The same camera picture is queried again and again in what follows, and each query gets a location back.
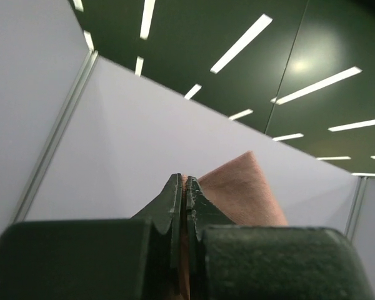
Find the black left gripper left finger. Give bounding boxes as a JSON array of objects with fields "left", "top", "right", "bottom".
[{"left": 0, "top": 174, "right": 183, "bottom": 299}]

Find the aluminium frame rail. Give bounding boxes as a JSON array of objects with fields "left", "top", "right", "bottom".
[{"left": 9, "top": 51, "right": 98, "bottom": 224}]

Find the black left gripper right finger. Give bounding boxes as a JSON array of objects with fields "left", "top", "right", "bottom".
[{"left": 185, "top": 177, "right": 374, "bottom": 299}]

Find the dusty pink t shirt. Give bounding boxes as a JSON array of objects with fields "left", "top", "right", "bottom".
[{"left": 178, "top": 150, "right": 289, "bottom": 300}]

